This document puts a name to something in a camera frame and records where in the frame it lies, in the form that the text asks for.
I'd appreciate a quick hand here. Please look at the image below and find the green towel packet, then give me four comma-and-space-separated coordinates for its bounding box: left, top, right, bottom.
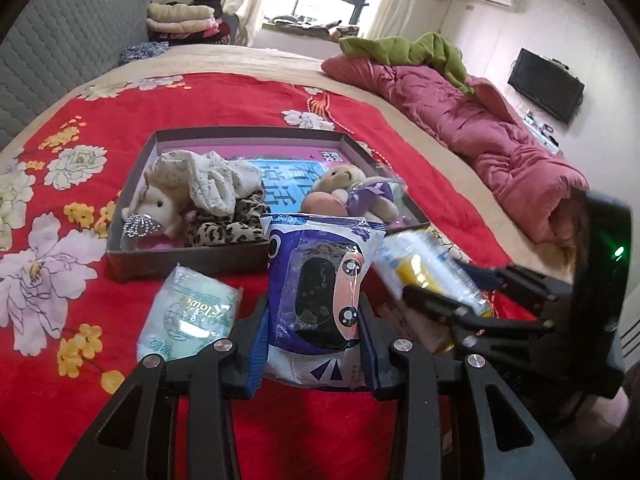
136, 264, 244, 366

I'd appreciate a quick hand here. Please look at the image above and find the pink quilt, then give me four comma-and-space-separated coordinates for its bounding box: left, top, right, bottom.
321, 54, 591, 246

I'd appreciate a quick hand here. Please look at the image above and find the white and yellow tissue packet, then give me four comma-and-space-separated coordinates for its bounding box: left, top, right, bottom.
377, 227, 496, 319

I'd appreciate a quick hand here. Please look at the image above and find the beige bed sheet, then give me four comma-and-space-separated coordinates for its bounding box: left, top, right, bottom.
75, 44, 576, 281

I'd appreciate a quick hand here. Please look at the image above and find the leopard print cloth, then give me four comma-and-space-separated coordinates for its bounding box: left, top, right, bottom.
185, 191, 269, 247

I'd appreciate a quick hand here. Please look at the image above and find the brown cardboard box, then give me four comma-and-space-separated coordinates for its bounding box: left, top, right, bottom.
106, 127, 432, 286

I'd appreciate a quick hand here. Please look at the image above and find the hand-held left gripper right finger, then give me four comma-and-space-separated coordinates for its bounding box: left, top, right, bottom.
356, 294, 576, 480

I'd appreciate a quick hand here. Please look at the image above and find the pink plush pig toy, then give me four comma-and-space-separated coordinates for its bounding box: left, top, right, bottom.
121, 180, 193, 251

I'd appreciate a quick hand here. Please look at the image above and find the blue cartoon wipes packet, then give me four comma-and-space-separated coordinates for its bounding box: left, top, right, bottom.
260, 212, 389, 391

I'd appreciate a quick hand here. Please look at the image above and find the pile of folded clothes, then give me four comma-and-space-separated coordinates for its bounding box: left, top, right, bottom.
146, 0, 241, 46

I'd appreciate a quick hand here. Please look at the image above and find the grey clothes heap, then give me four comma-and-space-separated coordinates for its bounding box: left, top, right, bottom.
262, 16, 361, 41

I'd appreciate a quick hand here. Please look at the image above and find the pink and blue picture book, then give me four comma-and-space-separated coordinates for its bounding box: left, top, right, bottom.
220, 149, 401, 221

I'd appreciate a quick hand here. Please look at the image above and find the pink makeup sponge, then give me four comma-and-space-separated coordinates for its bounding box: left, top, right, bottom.
300, 192, 349, 217

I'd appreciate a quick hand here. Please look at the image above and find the white power strip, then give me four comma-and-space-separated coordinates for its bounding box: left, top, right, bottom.
522, 112, 559, 149

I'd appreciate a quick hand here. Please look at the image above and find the teddy bear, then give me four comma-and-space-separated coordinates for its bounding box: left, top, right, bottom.
306, 164, 401, 224

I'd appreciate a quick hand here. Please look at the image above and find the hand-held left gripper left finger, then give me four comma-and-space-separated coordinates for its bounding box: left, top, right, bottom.
57, 292, 273, 480

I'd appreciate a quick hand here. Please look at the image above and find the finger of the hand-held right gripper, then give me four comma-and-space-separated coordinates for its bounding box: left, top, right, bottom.
467, 264, 577, 322
401, 284, 557, 357

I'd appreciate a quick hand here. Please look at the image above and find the grey quilted headboard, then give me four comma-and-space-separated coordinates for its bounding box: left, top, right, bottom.
0, 0, 151, 151

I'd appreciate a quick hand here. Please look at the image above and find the black television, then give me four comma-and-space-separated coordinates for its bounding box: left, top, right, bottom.
507, 48, 586, 126

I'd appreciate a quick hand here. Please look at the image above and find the green blanket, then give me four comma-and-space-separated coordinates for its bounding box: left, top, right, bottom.
339, 32, 476, 96

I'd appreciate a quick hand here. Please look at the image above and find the blue patterned cloth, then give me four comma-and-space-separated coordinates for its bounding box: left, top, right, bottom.
120, 41, 171, 65

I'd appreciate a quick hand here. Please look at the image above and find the white floral cloth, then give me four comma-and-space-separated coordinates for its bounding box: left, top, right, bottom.
145, 150, 264, 216

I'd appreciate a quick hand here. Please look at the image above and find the red floral blanket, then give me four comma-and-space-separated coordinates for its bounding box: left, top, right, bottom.
0, 74, 501, 480

